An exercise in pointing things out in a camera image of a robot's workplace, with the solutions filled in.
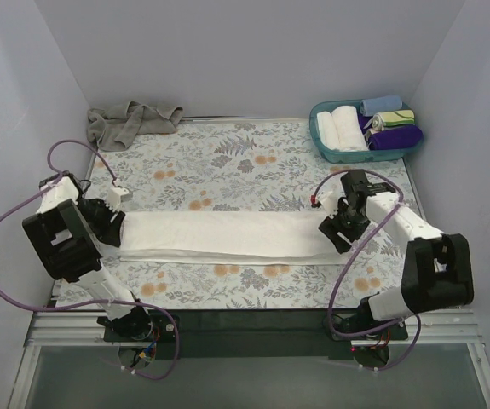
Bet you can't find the white towel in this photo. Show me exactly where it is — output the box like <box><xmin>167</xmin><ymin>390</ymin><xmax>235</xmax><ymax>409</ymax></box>
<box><xmin>118</xmin><ymin>210</ymin><xmax>349</xmax><ymax>266</ymax></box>
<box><xmin>331</xmin><ymin>106</ymin><xmax>368</xmax><ymax>152</ymax></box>
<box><xmin>316</xmin><ymin>111</ymin><xmax>341</xmax><ymax>151</ymax></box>

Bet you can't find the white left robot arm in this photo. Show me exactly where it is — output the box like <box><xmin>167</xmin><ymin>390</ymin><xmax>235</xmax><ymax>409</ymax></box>
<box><xmin>22</xmin><ymin>171</ymin><xmax>153</xmax><ymax>341</ymax></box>

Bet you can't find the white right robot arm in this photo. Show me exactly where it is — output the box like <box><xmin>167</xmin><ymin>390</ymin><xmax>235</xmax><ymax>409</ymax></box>
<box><xmin>310</xmin><ymin>169</ymin><xmax>475</xmax><ymax>339</ymax></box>

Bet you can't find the teal plastic basket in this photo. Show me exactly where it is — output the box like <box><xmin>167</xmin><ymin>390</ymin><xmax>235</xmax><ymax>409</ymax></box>
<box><xmin>308</xmin><ymin>100</ymin><xmax>424</xmax><ymax>164</ymax></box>

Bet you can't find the crumpled grey towel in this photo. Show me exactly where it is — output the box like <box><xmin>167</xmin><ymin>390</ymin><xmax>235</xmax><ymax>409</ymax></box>
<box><xmin>86</xmin><ymin>101</ymin><xmax>184</xmax><ymax>152</ymax></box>

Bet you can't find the rolled purple towel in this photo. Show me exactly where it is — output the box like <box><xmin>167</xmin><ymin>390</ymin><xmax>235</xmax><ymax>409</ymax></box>
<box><xmin>358</xmin><ymin>114</ymin><xmax>424</xmax><ymax>151</ymax></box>

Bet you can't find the rolled green striped towel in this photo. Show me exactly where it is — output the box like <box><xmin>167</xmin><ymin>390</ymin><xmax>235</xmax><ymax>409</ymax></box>
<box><xmin>366</xmin><ymin>109</ymin><xmax>415</xmax><ymax>131</ymax></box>

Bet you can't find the rolled light blue towel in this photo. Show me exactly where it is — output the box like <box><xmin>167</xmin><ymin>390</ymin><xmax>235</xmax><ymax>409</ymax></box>
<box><xmin>359</xmin><ymin>95</ymin><xmax>403</xmax><ymax>117</ymax></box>

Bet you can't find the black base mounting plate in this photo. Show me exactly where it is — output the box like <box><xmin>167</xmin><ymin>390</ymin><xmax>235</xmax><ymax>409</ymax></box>
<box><xmin>103</xmin><ymin>309</ymin><xmax>410</xmax><ymax>361</ymax></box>

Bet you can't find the floral patterned table mat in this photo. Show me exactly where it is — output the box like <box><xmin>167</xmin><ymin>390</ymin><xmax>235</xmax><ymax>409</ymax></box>
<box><xmin>85</xmin><ymin>121</ymin><xmax>404</xmax><ymax>309</ymax></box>

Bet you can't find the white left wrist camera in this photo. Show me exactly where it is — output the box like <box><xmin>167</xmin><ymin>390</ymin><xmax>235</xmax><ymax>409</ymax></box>
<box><xmin>106</xmin><ymin>186</ymin><xmax>133</xmax><ymax>211</ymax></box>

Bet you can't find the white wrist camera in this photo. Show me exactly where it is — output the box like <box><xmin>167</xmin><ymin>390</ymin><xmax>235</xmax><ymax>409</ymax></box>
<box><xmin>310</xmin><ymin>191</ymin><xmax>339</xmax><ymax>215</ymax></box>
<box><xmin>106</xmin><ymin>186</ymin><xmax>133</xmax><ymax>211</ymax></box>

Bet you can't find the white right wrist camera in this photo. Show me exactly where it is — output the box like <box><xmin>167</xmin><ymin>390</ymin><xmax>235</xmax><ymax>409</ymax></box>
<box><xmin>310</xmin><ymin>191</ymin><xmax>339</xmax><ymax>215</ymax></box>

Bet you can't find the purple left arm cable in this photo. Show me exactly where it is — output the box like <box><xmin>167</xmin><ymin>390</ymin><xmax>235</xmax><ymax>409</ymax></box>
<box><xmin>0</xmin><ymin>139</ymin><xmax>184</xmax><ymax>381</ymax></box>

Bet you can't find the aluminium frame rail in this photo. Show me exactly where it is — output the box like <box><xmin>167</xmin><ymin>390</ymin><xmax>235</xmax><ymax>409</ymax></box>
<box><xmin>9</xmin><ymin>309</ymin><xmax>490</xmax><ymax>408</ymax></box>

